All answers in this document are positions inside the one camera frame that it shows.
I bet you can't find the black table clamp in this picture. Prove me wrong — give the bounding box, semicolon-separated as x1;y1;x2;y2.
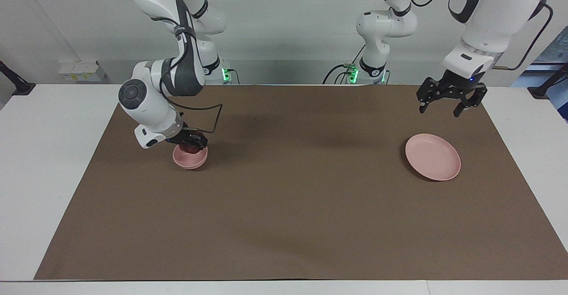
0;60;36;96
527;62;568;100

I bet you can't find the pink bowl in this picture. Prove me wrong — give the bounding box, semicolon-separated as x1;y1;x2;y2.
172;141;209;170

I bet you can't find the black right base cable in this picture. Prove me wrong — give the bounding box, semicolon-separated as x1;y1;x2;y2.
221;67;241;85

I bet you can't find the white wall socket box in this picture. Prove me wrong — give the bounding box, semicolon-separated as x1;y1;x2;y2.
59;61;107;82

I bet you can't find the pink plate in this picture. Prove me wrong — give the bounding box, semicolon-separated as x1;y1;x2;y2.
405;134;462;181

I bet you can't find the black base cable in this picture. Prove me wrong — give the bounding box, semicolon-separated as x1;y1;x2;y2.
221;67;241;85
322;63;356;85

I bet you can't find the blue panel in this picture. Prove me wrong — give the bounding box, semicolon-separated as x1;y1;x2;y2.
509;27;568;123

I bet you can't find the black left base cable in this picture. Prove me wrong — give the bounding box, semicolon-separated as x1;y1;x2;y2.
322;63;356;85

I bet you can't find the brown table mat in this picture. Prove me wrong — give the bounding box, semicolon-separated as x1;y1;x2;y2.
33;83;568;281

